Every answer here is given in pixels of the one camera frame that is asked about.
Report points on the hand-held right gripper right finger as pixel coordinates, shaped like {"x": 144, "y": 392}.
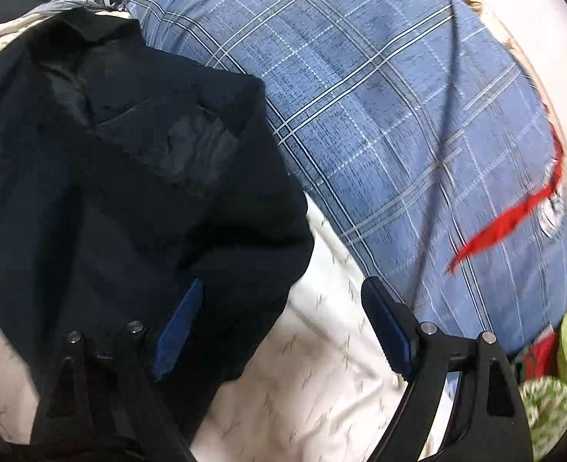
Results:
{"x": 384, "y": 320}

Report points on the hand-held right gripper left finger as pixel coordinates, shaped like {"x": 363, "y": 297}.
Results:
{"x": 180, "y": 329}

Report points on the dark navy shirt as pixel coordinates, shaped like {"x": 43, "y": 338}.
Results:
{"x": 119, "y": 178}

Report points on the white leaf-print bed sheet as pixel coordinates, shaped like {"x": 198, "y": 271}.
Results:
{"x": 312, "y": 370}

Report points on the red ribbon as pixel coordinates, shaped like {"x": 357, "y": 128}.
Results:
{"x": 495, "y": 231}

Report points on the red cloth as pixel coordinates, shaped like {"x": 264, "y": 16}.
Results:
{"x": 540, "y": 353}

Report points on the green white printed cloth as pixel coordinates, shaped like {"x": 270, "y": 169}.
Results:
{"x": 550, "y": 399}

